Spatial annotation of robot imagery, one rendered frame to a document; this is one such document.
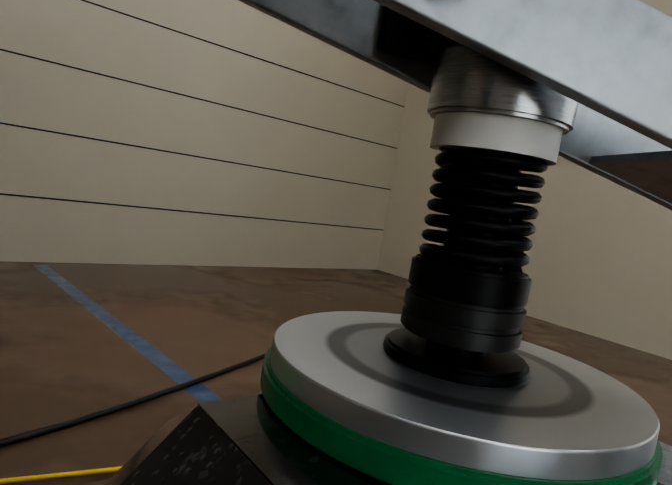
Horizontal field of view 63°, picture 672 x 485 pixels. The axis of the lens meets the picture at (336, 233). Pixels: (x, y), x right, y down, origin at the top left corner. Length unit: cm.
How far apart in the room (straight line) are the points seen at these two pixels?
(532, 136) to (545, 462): 15
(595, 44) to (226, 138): 503
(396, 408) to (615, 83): 18
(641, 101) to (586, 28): 4
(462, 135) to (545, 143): 4
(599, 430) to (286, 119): 543
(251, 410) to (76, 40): 455
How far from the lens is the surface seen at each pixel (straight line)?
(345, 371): 28
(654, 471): 31
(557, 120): 31
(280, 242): 574
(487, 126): 30
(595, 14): 29
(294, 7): 37
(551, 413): 29
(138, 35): 494
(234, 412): 29
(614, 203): 535
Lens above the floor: 94
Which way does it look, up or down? 5 degrees down
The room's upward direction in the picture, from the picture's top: 9 degrees clockwise
